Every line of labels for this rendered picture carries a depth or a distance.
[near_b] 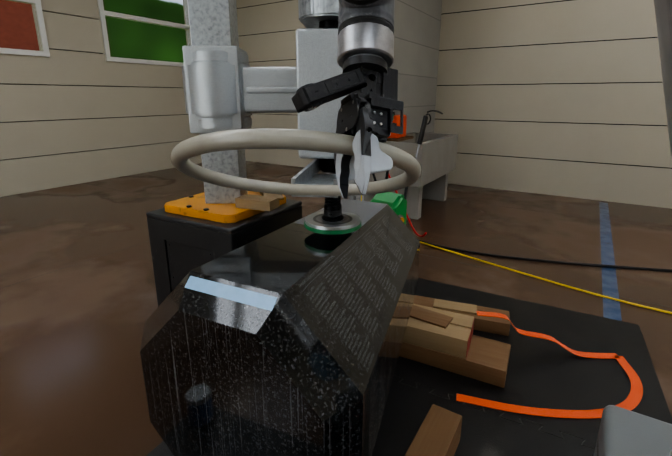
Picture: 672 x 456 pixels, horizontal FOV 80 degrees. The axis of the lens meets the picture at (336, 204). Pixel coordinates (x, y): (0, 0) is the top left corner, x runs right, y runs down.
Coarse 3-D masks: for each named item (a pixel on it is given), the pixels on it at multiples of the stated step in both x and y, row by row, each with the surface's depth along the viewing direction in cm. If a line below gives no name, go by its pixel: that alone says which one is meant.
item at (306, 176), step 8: (304, 168) 121; (312, 168) 131; (296, 176) 106; (304, 176) 117; (312, 176) 132; (320, 176) 133; (328, 176) 133; (312, 184) 119; (320, 184) 119; (328, 184) 119; (336, 184) 103
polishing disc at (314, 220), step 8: (312, 216) 155; (320, 216) 155; (344, 216) 156; (352, 216) 156; (312, 224) 146; (320, 224) 146; (328, 224) 146; (336, 224) 146; (344, 224) 146; (352, 224) 146
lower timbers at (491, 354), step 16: (432, 304) 245; (480, 320) 229; (496, 320) 228; (400, 352) 208; (416, 352) 203; (432, 352) 199; (480, 352) 197; (496, 352) 197; (448, 368) 197; (464, 368) 193; (480, 368) 189; (496, 368) 186; (496, 384) 187
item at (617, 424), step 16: (608, 416) 62; (624, 416) 62; (640, 416) 62; (608, 432) 59; (624, 432) 59; (640, 432) 59; (656, 432) 59; (608, 448) 56; (624, 448) 56; (640, 448) 56; (656, 448) 56
